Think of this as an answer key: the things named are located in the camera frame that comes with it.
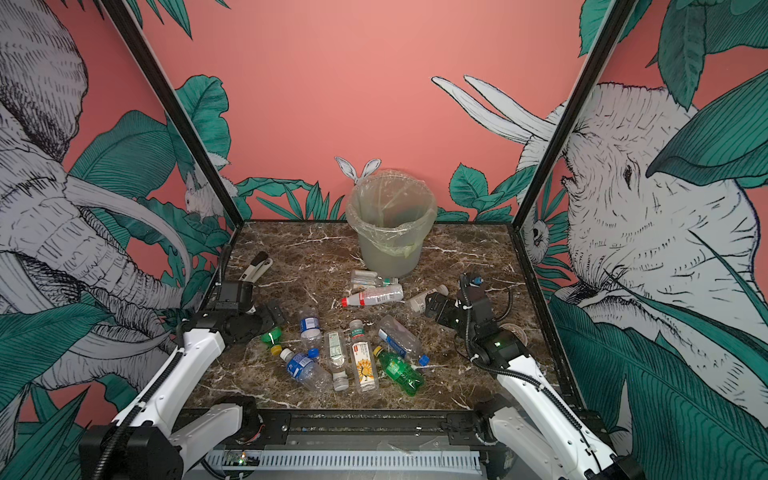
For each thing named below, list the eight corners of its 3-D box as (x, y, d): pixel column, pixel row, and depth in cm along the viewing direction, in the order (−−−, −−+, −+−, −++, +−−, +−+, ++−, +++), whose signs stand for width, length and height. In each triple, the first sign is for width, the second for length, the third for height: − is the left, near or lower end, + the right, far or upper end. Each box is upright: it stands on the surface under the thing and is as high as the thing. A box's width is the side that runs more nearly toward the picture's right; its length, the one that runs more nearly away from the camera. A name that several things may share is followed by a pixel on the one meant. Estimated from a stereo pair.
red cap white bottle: (344, 316, 96) (342, 309, 92) (342, 303, 99) (340, 295, 95) (403, 301, 99) (404, 293, 95) (399, 289, 103) (399, 281, 99)
